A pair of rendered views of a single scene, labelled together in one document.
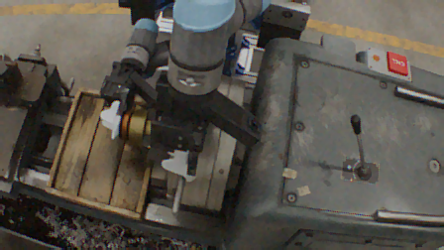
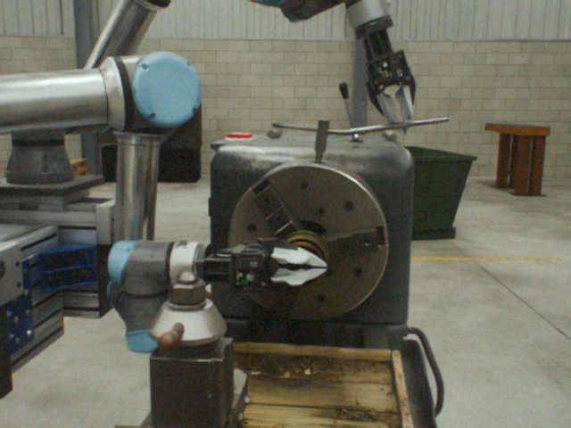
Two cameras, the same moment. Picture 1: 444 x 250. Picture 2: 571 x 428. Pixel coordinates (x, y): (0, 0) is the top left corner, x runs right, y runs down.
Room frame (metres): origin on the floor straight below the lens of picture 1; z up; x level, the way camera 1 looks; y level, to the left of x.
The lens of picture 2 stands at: (0.37, 1.25, 1.36)
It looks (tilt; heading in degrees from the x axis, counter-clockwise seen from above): 11 degrees down; 276
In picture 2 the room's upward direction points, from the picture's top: 1 degrees clockwise
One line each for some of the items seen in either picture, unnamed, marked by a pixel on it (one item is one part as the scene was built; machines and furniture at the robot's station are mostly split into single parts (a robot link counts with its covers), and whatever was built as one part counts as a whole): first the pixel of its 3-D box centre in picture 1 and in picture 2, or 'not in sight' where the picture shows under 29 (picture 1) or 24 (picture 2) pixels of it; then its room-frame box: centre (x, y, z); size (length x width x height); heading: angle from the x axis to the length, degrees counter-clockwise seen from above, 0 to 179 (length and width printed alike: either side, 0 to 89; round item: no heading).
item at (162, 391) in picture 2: (5, 75); (194, 374); (0.53, 0.66, 1.07); 0.07 x 0.07 x 0.10; 0
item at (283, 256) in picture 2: (110, 117); (298, 259); (0.45, 0.27, 1.10); 0.09 x 0.06 x 0.03; 0
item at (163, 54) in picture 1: (149, 58); (144, 315); (0.73, 0.25, 0.98); 0.11 x 0.08 x 0.11; 123
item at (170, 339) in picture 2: not in sight; (172, 337); (0.53, 0.72, 1.13); 0.04 x 0.02 x 0.02; 90
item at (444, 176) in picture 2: not in sight; (399, 192); (-0.13, -5.18, 0.43); 1.34 x 0.94 x 0.85; 109
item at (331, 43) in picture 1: (337, 53); (229, 147); (0.67, -0.24, 1.24); 0.09 x 0.08 x 0.03; 90
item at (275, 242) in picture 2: (123, 102); (272, 251); (0.50, 0.25, 1.10); 0.09 x 0.02 x 0.05; 0
